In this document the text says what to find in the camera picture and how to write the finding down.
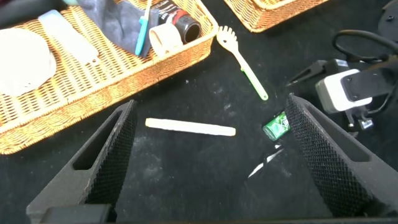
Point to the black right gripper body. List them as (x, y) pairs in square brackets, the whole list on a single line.
[(337, 66)]

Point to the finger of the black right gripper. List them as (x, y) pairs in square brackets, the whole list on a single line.
[(318, 67)]

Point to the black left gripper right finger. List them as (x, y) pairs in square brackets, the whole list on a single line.
[(335, 174)]

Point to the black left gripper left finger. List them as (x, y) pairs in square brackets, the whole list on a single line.
[(102, 161)]

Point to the green gum pack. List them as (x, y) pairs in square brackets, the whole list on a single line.
[(275, 127)]

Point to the white marker yellow tip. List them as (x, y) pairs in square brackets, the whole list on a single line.
[(189, 127)]

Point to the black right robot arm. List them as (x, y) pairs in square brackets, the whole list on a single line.
[(390, 18)]

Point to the black table cloth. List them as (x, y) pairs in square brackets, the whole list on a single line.
[(186, 186)]

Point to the white round container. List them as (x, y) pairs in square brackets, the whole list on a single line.
[(21, 62)]

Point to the clear plastic case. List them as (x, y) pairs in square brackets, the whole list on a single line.
[(68, 37)]

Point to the grey towel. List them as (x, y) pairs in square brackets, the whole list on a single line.
[(118, 25)]

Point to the small white cup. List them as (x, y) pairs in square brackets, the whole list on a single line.
[(164, 39)]

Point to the black red cylinder can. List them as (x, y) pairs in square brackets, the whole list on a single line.
[(186, 26)]

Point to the teal cup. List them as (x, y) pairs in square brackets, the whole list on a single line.
[(70, 2)]

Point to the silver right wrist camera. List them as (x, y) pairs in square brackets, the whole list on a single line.
[(332, 93)]

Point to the black right camera bracket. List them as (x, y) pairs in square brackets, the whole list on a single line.
[(373, 82)]

